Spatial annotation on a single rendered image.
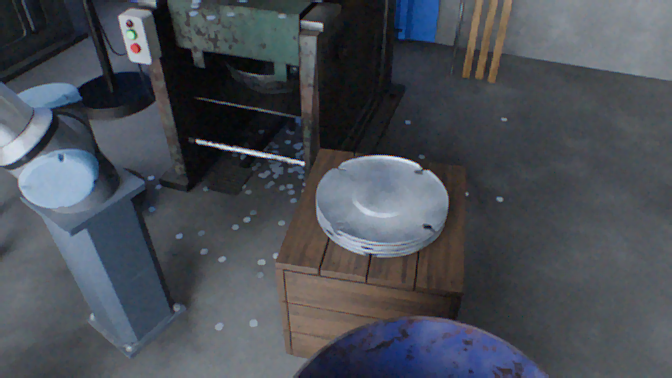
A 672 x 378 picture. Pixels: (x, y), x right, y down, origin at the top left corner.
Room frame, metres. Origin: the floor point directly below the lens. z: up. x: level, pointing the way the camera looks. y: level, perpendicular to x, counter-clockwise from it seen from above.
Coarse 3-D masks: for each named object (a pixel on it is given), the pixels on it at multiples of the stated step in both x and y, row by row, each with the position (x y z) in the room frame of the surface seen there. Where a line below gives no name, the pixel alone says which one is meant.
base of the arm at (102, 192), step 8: (96, 152) 0.78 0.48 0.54; (104, 160) 0.80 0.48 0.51; (104, 168) 0.78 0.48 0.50; (112, 168) 0.81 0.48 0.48; (104, 176) 0.76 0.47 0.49; (112, 176) 0.80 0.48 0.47; (104, 184) 0.75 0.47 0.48; (112, 184) 0.77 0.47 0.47; (96, 192) 0.73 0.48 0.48; (104, 192) 0.74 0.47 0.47; (112, 192) 0.76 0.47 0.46; (88, 200) 0.72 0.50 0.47; (96, 200) 0.73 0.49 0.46; (104, 200) 0.74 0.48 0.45; (56, 208) 0.71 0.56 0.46; (64, 208) 0.70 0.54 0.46; (72, 208) 0.70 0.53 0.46; (80, 208) 0.71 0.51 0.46; (88, 208) 0.71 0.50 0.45
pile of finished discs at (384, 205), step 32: (352, 160) 0.96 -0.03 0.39; (384, 160) 0.96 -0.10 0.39; (320, 192) 0.85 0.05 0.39; (352, 192) 0.85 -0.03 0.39; (384, 192) 0.84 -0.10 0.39; (416, 192) 0.85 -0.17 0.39; (320, 224) 0.78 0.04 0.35; (352, 224) 0.74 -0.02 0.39; (384, 224) 0.75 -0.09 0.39; (416, 224) 0.75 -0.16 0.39; (384, 256) 0.69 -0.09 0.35
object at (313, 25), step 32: (352, 0) 1.41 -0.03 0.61; (384, 0) 1.77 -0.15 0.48; (320, 32) 1.17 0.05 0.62; (352, 32) 1.44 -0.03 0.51; (320, 64) 1.17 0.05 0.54; (352, 64) 1.48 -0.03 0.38; (384, 64) 1.86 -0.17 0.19; (320, 96) 1.16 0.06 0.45; (352, 96) 1.49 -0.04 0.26; (384, 96) 1.87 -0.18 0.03; (320, 128) 1.16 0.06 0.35; (352, 128) 1.49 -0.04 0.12; (384, 128) 1.64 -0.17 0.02
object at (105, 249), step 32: (128, 192) 0.77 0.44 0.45; (64, 224) 0.67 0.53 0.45; (96, 224) 0.71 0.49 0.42; (128, 224) 0.76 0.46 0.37; (64, 256) 0.73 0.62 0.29; (96, 256) 0.69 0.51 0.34; (128, 256) 0.74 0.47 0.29; (96, 288) 0.68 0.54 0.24; (128, 288) 0.71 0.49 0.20; (160, 288) 0.77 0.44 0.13; (96, 320) 0.74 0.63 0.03; (128, 320) 0.69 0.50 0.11; (160, 320) 0.75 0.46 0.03; (128, 352) 0.66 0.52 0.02
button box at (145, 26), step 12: (132, 12) 1.29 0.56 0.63; (144, 12) 1.28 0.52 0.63; (144, 24) 1.26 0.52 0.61; (144, 36) 1.25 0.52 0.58; (156, 36) 1.29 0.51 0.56; (144, 48) 1.25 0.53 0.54; (156, 48) 1.28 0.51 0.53; (132, 60) 1.27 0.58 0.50; (144, 60) 1.25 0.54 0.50; (144, 84) 1.30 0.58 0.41
